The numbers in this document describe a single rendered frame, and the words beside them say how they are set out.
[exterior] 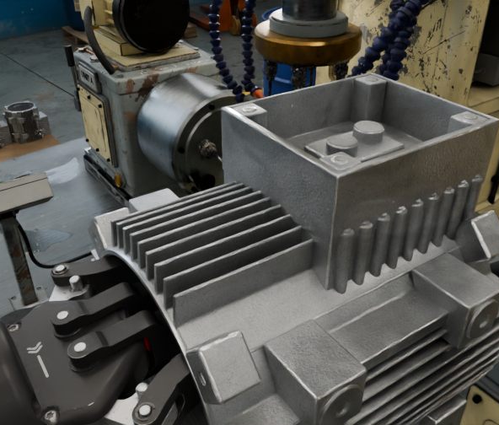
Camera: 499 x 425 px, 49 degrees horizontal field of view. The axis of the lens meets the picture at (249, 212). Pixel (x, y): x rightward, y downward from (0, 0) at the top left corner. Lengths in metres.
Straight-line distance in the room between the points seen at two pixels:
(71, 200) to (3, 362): 1.31
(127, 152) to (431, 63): 0.72
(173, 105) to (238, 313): 0.94
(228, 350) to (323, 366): 0.04
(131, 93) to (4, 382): 1.09
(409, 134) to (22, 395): 0.27
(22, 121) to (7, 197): 2.46
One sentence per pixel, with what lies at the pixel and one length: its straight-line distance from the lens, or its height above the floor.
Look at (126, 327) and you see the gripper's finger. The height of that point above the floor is 1.38.
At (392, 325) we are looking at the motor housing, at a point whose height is 1.37.
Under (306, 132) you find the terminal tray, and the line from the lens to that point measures 0.36.
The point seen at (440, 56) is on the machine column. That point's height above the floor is 1.29.
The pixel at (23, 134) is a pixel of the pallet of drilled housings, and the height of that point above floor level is 0.21.
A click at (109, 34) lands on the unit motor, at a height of 1.20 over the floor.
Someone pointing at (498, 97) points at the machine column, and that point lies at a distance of 1.14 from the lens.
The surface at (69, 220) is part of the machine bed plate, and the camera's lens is 1.46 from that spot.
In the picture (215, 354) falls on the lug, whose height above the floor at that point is 1.39.
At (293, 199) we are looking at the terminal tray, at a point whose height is 1.42.
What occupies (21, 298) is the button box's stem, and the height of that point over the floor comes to 0.81.
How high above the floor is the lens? 1.56
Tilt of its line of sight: 32 degrees down
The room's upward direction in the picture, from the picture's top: straight up
